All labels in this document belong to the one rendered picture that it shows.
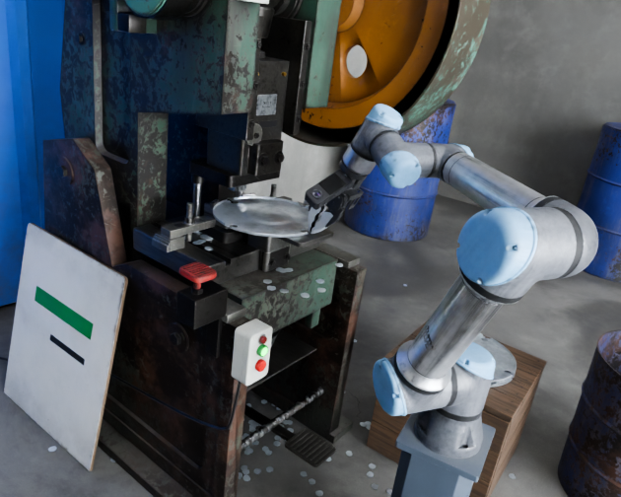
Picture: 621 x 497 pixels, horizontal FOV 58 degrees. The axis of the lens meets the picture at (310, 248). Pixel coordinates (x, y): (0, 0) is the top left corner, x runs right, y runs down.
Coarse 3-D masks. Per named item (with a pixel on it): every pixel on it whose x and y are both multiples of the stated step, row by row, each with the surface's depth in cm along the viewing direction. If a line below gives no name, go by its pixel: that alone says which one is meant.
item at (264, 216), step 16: (224, 208) 151; (240, 208) 152; (256, 208) 152; (272, 208) 154; (288, 208) 157; (304, 208) 159; (224, 224) 140; (240, 224) 142; (256, 224) 143; (272, 224) 144; (288, 224) 146; (304, 224) 147
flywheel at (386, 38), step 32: (352, 0) 156; (384, 0) 154; (416, 0) 149; (448, 0) 140; (352, 32) 163; (384, 32) 156; (416, 32) 151; (448, 32) 145; (384, 64) 159; (416, 64) 149; (352, 96) 168; (384, 96) 157; (416, 96) 158
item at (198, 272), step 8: (192, 264) 122; (200, 264) 123; (184, 272) 119; (192, 272) 118; (200, 272) 119; (208, 272) 120; (216, 272) 121; (192, 280) 118; (200, 280) 117; (208, 280) 119; (200, 288) 122
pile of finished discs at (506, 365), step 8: (480, 336) 188; (480, 344) 184; (488, 344) 184; (496, 344) 185; (496, 352) 180; (504, 352) 181; (496, 360) 176; (504, 360) 176; (512, 360) 177; (496, 368) 172; (504, 368) 172; (512, 368) 173; (496, 376) 168; (504, 376) 168; (512, 376) 169; (496, 384) 166; (504, 384) 167
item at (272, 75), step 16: (272, 64) 138; (288, 64) 143; (272, 80) 140; (256, 96) 138; (272, 96) 142; (256, 112) 139; (272, 112) 144; (256, 128) 140; (272, 128) 146; (208, 144) 147; (224, 144) 143; (240, 144) 140; (256, 144) 140; (272, 144) 143; (208, 160) 148; (224, 160) 145; (240, 160) 141; (256, 160) 141; (272, 160) 146
